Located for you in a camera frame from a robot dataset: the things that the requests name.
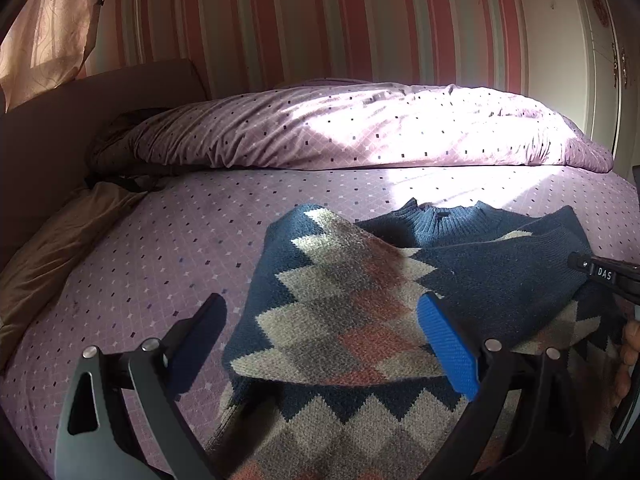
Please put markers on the person's right hand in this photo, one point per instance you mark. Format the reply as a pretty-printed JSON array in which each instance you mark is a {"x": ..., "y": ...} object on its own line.
[{"x": 630, "y": 340}]

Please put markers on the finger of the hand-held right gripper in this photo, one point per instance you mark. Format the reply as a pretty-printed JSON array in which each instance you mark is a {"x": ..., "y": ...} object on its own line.
[{"x": 605, "y": 272}]

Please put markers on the white wardrobe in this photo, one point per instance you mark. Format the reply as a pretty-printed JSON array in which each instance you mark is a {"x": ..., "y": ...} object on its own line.
[{"x": 590, "y": 60}]

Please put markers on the tan pillow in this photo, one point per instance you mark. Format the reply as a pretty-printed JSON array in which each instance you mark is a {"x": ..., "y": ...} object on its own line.
[{"x": 50, "y": 260}]

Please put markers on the peach curtain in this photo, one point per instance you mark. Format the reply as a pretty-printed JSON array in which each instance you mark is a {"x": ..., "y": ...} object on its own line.
[{"x": 50, "y": 25}]

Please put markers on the pink padded headboard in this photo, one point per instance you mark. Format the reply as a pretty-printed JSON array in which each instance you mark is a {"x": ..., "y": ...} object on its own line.
[{"x": 50, "y": 135}]

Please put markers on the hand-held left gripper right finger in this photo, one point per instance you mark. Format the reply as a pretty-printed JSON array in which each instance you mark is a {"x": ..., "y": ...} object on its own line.
[{"x": 447, "y": 345}]

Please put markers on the blue patterned knit sweater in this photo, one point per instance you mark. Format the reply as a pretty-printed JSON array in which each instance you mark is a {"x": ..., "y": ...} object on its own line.
[{"x": 350, "y": 285}]

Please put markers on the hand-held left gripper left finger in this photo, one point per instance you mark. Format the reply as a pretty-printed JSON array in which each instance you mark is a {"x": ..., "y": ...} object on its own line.
[{"x": 200, "y": 340}]

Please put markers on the dark cloth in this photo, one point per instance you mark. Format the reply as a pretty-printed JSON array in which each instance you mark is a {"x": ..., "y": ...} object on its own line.
[{"x": 112, "y": 132}]

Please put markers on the bed with purple dotted sheet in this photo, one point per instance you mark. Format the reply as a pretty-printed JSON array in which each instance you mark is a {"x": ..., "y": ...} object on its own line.
[{"x": 175, "y": 260}]

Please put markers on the purple dotted duvet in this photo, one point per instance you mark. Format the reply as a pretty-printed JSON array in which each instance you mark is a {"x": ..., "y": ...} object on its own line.
[{"x": 350, "y": 130}]

